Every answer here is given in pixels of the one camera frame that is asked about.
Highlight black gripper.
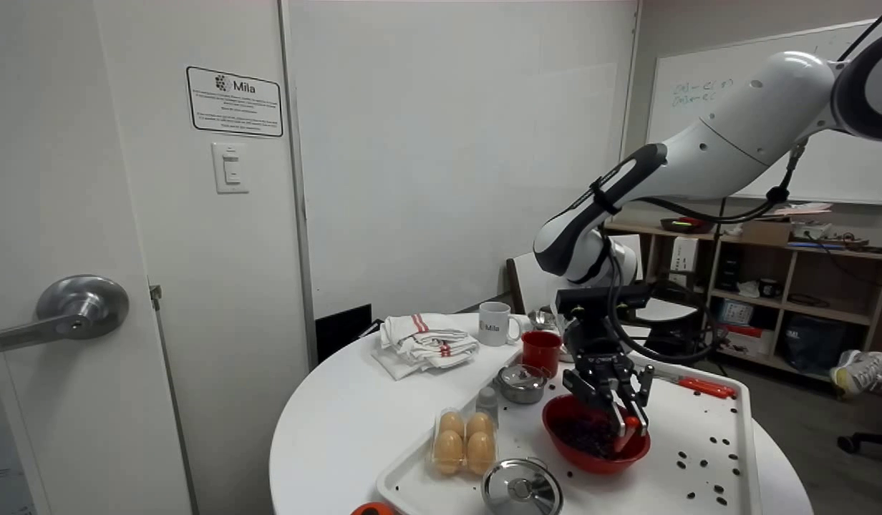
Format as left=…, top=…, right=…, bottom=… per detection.
left=561, top=312, right=657, bottom=434

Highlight thin black stand pole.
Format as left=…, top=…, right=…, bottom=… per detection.
left=698, top=202, right=737, bottom=369

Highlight red handled knife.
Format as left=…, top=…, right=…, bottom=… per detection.
left=650, top=365, right=740, bottom=401

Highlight bag of yellow buns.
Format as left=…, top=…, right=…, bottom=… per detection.
left=426, top=406, right=501, bottom=479

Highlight cardboard box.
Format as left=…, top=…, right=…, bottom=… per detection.
left=737, top=215, right=796, bottom=248

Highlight red mug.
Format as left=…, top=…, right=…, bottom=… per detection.
left=518, top=329, right=567, bottom=381

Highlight dark storage bin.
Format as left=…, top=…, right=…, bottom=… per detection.
left=780, top=318, right=869, bottom=375

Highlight red and white box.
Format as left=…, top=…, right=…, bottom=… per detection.
left=707, top=318, right=780, bottom=359

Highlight wooden storage shelf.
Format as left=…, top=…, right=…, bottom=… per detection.
left=598, top=220, right=882, bottom=382

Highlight small lidded steel container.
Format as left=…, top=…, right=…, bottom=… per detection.
left=499, top=358, right=551, bottom=408

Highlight small steel shaker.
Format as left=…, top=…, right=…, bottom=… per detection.
left=472, top=382, right=501, bottom=422

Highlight white light switch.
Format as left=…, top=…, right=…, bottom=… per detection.
left=210, top=139, right=253, bottom=198

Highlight red bowl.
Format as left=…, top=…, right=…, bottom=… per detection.
left=538, top=392, right=652, bottom=478

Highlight dark coffee bean pile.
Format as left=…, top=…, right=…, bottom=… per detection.
left=558, top=408, right=622, bottom=451

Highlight silver door handle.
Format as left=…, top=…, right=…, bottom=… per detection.
left=0, top=272, right=133, bottom=358

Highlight red handled steel spoon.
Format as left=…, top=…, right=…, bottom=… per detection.
left=607, top=404, right=652, bottom=458

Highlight white rectangular tray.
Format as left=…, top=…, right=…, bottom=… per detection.
left=372, top=336, right=760, bottom=515

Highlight black box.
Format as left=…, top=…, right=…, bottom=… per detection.
left=313, top=298, right=379, bottom=365

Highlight flat red item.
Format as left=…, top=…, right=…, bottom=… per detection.
left=662, top=215, right=715, bottom=233

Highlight white door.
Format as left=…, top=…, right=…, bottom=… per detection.
left=0, top=0, right=196, bottom=515

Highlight white cloth with red stripes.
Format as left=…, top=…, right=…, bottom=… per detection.
left=367, top=312, right=481, bottom=382

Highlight crumpled plastic bag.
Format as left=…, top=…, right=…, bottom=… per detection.
left=827, top=345, right=882, bottom=398

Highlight white wall sign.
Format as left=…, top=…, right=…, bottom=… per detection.
left=183, top=62, right=287, bottom=139

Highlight black office chair base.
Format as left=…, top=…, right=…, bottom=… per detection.
left=833, top=408, right=882, bottom=461

